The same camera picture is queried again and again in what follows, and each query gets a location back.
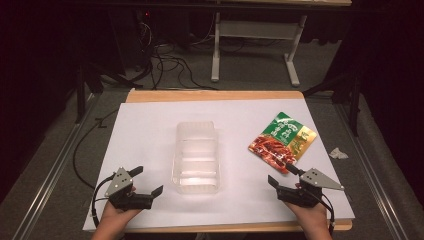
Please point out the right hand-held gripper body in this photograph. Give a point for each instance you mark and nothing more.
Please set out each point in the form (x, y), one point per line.
(301, 196)

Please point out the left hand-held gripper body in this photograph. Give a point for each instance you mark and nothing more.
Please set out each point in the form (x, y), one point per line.
(125, 199)

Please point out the green and red snack packet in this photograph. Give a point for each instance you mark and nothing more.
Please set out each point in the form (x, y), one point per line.
(283, 141)

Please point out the clear plastic tray container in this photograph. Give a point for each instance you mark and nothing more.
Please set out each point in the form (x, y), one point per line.
(196, 156)

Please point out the person's left hand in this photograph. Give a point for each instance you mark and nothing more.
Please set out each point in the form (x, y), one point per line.
(116, 215)

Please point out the person's right hand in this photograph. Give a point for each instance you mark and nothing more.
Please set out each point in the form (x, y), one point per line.
(310, 216)

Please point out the white paper sheet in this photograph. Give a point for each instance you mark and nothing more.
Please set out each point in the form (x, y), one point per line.
(150, 133)

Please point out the crumpled white paper scrap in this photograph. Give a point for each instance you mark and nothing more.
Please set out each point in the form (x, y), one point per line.
(338, 153)

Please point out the black metal stand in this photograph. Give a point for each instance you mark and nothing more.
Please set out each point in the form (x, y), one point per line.
(80, 95)
(354, 103)

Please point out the light wooden desktop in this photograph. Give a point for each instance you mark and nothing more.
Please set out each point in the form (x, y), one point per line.
(283, 2)

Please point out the metal floor rail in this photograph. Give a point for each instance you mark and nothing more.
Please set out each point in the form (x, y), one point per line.
(370, 173)
(50, 176)

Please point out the white metal desk frame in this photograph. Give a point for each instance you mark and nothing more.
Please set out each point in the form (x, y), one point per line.
(253, 29)

